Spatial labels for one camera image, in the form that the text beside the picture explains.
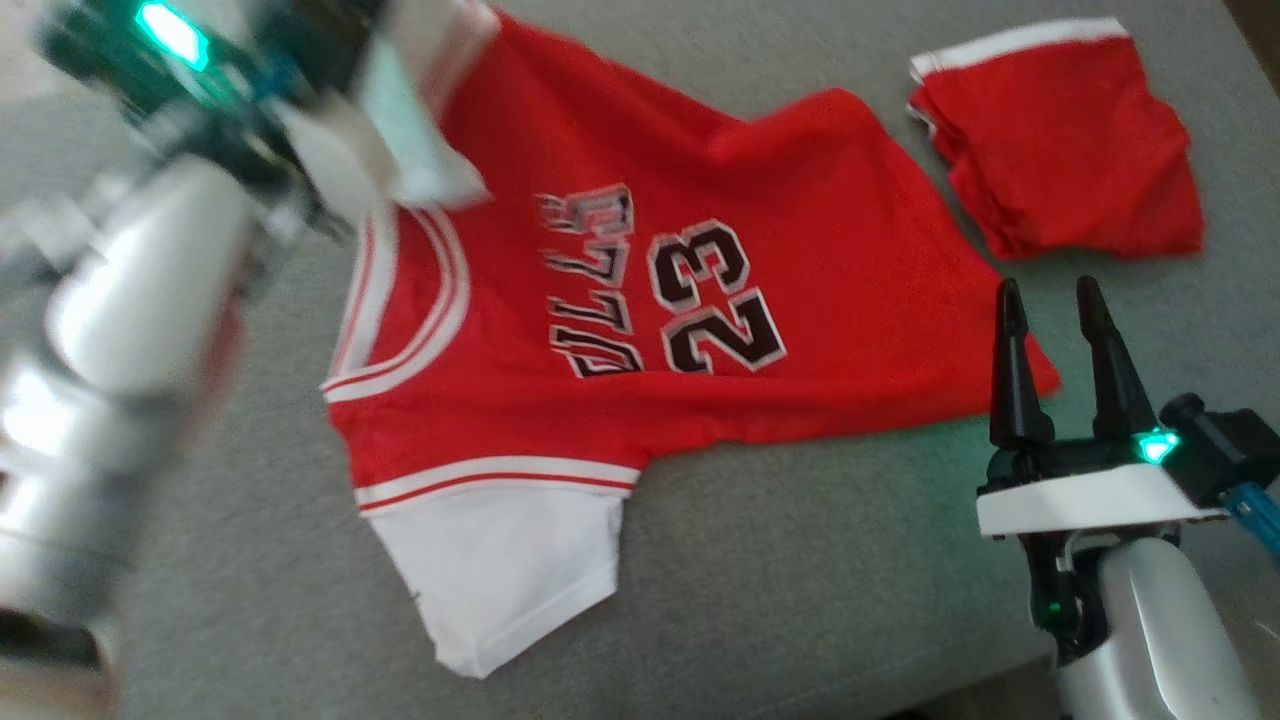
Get teal plug right camera cable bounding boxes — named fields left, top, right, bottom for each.
left=1224, top=482, right=1280, bottom=559

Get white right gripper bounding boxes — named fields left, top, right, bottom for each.
left=977, top=275, right=1227, bottom=667

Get red shorts with white stripe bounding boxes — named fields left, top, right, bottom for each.
left=907, top=17, right=1205, bottom=262

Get teal plug camera cable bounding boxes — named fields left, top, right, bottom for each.
left=1224, top=482, right=1280, bottom=559
left=245, top=50, right=306, bottom=109

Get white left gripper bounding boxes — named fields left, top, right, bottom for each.
left=130, top=0, right=397, bottom=241

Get teal plug left camera cable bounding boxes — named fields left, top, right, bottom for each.
left=245, top=50, right=306, bottom=109

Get red basketball jersey white sleeves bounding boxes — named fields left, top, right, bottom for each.
left=321, top=0, right=1062, bottom=681

